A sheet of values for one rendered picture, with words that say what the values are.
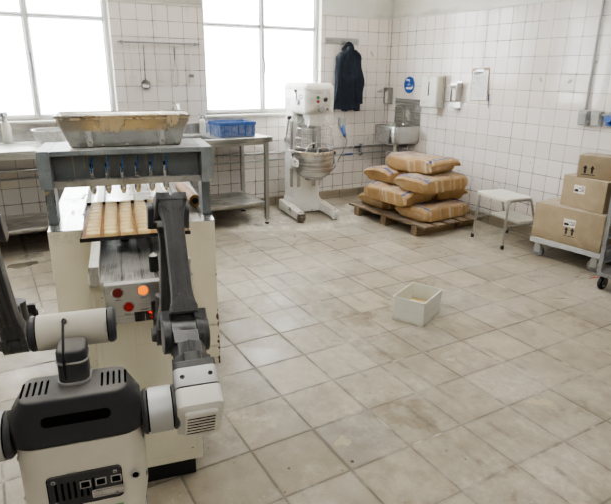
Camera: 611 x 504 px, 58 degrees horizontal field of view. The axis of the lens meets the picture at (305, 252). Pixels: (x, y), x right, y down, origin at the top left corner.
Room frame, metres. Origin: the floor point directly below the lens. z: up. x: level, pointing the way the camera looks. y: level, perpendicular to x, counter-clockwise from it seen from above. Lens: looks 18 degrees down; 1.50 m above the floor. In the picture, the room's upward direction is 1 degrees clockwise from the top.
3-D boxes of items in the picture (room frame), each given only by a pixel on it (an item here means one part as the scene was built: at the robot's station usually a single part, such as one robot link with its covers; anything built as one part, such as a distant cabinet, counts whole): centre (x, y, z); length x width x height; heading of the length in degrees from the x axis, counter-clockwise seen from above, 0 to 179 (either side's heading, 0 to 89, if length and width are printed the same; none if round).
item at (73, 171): (2.52, 0.81, 1.01); 0.72 x 0.33 x 0.34; 109
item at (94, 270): (2.58, 0.99, 0.87); 2.01 x 0.03 x 0.07; 19
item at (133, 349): (2.04, 0.65, 0.45); 0.70 x 0.34 x 0.90; 19
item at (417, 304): (3.27, -0.73, 0.08); 0.30 x 0.22 x 0.16; 145
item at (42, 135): (4.84, 2.21, 0.94); 0.33 x 0.33 x 0.12
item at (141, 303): (1.69, 0.54, 0.77); 0.24 x 0.04 x 0.14; 109
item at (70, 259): (2.97, 0.97, 0.42); 1.28 x 0.72 x 0.84; 19
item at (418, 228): (5.70, -1.14, 0.06); 1.20 x 0.80 x 0.11; 32
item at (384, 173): (5.94, -1.03, 0.47); 0.72 x 0.42 x 0.17; 120
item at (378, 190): (5.60, -0.95, 0.32); 0.72 x 0.42 x 0.17; 34
